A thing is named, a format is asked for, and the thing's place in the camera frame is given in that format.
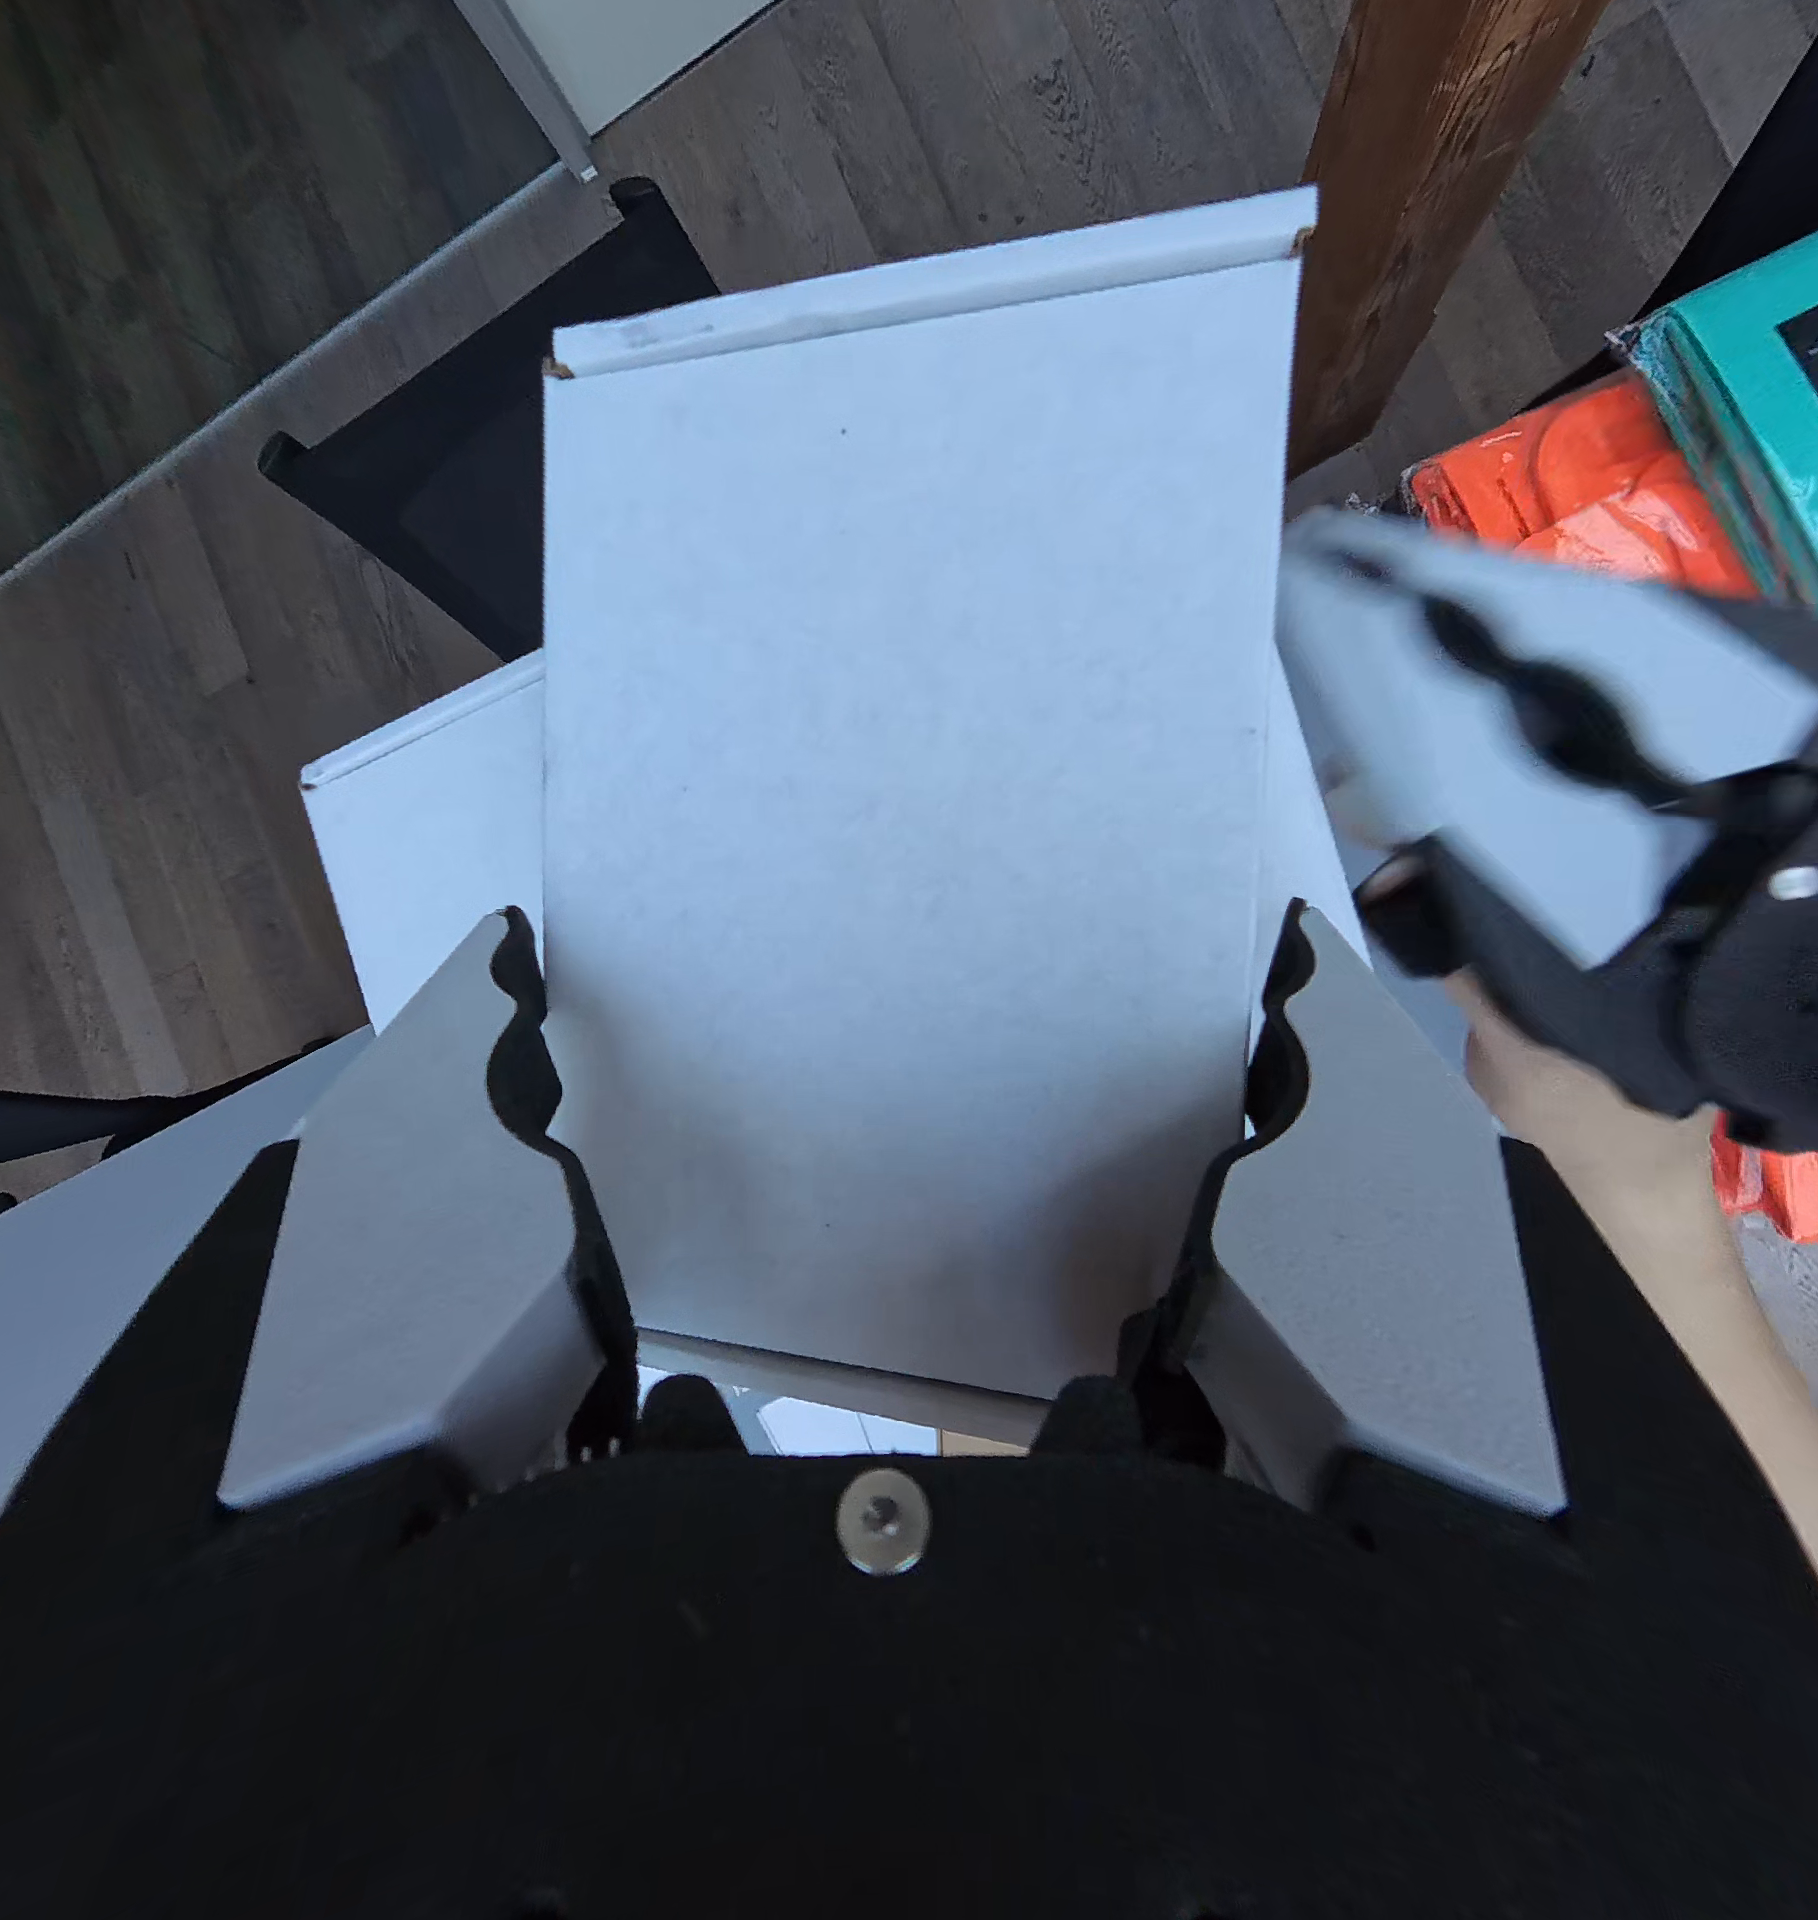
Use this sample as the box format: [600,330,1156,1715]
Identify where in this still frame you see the black mesh chair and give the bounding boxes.
[255,178,722,662]

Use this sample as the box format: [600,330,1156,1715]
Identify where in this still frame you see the white cardboard box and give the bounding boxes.
[541,184,1319,1450]
[297,651,550,1041]
[1251,661,1378,992]

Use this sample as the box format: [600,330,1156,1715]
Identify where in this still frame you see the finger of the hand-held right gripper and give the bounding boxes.
[1288,508,1818,785]
[1273,553,1718,972]

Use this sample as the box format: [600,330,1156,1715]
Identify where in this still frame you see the wooden pillar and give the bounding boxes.
[1288,0,1616,479]

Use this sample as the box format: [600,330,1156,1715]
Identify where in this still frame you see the person's right forearm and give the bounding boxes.
[1462,972,1818,1697]

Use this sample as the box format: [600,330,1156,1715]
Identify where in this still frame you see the stack of wrapped coloured cloths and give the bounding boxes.
[1401,210,1818,1248]

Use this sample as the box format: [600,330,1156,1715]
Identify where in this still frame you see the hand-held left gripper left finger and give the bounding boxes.
[216,908,643,1511]

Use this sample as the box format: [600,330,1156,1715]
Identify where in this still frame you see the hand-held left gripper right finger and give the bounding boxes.
[1142,901,1571,1520]

